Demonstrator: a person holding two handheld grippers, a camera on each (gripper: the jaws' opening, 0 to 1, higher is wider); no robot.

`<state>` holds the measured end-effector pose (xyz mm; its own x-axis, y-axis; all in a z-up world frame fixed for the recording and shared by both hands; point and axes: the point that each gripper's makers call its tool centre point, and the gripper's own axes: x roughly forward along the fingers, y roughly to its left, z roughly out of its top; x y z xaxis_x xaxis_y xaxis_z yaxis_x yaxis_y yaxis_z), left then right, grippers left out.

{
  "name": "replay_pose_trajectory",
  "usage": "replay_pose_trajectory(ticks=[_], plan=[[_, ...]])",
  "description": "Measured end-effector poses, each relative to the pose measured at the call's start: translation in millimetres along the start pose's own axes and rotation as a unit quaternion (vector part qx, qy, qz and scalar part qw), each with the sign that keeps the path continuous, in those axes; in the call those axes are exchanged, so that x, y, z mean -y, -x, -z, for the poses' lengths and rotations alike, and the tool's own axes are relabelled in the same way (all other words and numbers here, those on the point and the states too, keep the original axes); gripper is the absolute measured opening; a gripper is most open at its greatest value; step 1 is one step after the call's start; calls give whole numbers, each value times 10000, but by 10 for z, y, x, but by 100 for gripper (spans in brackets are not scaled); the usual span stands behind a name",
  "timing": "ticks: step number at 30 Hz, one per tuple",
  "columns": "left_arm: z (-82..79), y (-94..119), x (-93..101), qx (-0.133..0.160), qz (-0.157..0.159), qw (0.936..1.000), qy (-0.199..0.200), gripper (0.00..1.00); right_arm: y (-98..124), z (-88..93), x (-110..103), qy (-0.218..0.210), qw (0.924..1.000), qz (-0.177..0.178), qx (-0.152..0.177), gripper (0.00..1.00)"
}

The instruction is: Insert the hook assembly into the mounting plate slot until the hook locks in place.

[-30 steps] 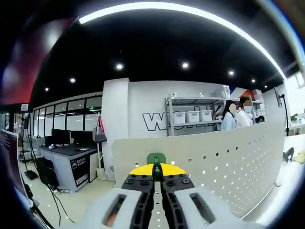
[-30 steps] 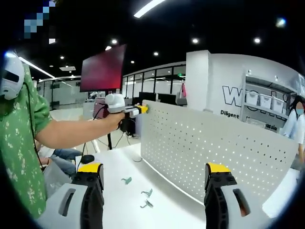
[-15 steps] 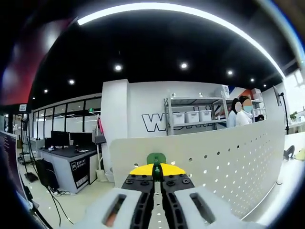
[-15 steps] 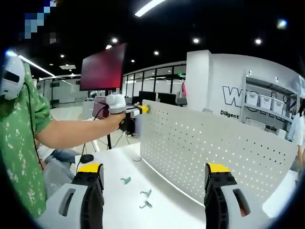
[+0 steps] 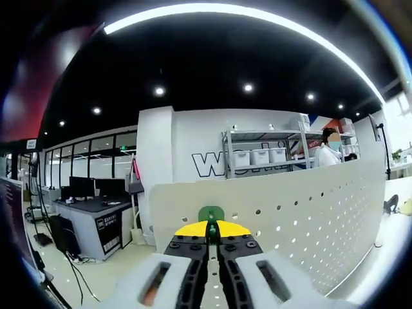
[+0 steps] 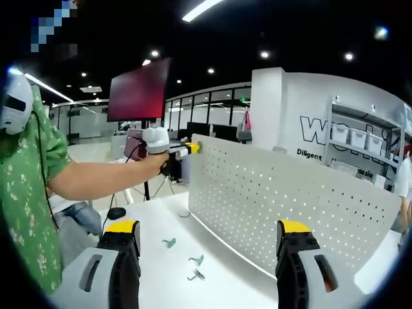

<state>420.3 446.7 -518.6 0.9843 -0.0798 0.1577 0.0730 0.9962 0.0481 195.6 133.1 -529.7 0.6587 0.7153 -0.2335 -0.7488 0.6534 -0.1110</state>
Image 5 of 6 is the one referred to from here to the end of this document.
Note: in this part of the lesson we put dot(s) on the grey chair with red cloth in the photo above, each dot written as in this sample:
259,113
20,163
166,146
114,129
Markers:
136,180

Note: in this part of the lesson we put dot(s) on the green hook assembly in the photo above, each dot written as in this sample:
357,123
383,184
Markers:
210,212

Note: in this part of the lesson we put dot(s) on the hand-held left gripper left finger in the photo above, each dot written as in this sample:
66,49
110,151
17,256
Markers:
180,277

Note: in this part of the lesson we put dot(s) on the potted green plant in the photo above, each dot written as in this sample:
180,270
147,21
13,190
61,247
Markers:
397,156

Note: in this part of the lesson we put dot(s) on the black computer tower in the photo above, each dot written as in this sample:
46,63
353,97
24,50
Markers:
64,235

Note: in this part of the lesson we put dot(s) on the pale yellow object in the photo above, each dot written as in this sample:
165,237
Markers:
406,206

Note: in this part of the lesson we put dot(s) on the white perforated mounting plate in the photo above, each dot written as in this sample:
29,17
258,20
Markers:
289,231

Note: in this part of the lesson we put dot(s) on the metal shelving rack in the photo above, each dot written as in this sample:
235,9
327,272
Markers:
267,133

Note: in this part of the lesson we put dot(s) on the white storage bin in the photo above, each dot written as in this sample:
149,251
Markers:
277,155
241,159
260,157

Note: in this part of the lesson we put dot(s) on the black curved object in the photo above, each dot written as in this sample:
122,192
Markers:
391,204

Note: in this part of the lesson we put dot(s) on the grey counter desk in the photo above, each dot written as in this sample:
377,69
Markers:
96,222

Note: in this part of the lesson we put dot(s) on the long ceiling light strip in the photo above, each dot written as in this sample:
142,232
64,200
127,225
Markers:
241,19

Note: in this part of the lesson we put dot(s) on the black tripod stand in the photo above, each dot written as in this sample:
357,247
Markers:
383,145

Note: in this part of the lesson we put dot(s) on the black desktop monitor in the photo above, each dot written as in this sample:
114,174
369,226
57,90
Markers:
82,186
109,188

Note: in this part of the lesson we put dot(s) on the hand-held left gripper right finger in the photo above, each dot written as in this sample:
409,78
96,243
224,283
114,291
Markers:
244,277

